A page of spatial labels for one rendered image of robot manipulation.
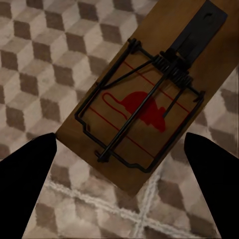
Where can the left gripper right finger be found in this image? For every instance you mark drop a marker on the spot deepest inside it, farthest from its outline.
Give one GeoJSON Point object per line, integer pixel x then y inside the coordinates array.
{"type": "Point", "coordinates": [217, 172]}

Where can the mousetrap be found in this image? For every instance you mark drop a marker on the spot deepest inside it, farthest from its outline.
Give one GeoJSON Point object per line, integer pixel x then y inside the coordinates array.
{"type": "Point", "coordinates": [154, 88]}

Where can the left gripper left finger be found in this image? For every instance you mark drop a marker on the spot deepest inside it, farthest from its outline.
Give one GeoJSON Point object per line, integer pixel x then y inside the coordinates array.
{"type": "Point", "coordinates": [22, 175]}

